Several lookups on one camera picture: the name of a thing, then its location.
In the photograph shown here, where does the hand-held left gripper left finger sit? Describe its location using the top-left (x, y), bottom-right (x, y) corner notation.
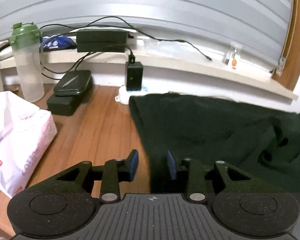
top-left (44, 149), bottom-right (139, 203)

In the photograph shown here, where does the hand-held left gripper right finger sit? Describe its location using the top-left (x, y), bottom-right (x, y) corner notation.
top-left (166, 150), bottom-right (265, 202)

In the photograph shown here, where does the black sweatshirt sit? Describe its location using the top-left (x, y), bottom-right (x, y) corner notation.
top-left (129, 92), bottom-right (300, 195)

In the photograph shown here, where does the white power strip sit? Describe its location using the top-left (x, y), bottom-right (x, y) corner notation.
top-left (115, 85), bottom-right (150, 105)

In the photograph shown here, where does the black charger cube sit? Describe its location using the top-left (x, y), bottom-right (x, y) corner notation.
top-left (125, 61), bottom-right (144, 92)

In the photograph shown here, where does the black box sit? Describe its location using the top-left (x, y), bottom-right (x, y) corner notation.
top-left (47, 84), bottom-right (94, 116)

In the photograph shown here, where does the clear plastic bag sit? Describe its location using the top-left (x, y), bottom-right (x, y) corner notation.
top-left (136, 38), bottom-right (215, 56)

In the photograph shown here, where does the glass jar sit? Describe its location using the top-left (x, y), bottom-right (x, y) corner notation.
top-left (224, 47), bottom-right (241, 70)

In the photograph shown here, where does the pink white tissue pack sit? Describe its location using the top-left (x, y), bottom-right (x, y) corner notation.
top-left (0, 91), bottom-right (58, 199)

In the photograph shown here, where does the black power adapter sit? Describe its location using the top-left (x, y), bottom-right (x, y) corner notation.
top-left (76, 28), bottom-right (130, 54)

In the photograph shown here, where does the green lid shaker bottle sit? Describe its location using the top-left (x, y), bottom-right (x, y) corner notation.
top-left (10, 22), bottom-right (46, 103)

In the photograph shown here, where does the blue packet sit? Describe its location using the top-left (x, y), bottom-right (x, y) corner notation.
top-left (41, 35), bottom-right (77, 53)

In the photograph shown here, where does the window blind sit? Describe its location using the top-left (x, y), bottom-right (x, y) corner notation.
top-left (0, 0), bottom-right (297, 64)

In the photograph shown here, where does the black charger cable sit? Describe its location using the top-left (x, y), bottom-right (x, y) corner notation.
top-left (40, 44), bottom-right (137, 81)

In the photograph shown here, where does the long black cable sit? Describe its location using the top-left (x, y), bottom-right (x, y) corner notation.
top-left (39, 16), bottom-right (213, 62)

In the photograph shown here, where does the clear blind cord clip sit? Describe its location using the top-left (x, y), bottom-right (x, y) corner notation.
top-left (276, 56), bottom-right (287, 77)

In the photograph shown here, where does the wooden window frame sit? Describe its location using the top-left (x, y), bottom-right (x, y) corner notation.
top-left (271, 0), bottom-right (300, 92)

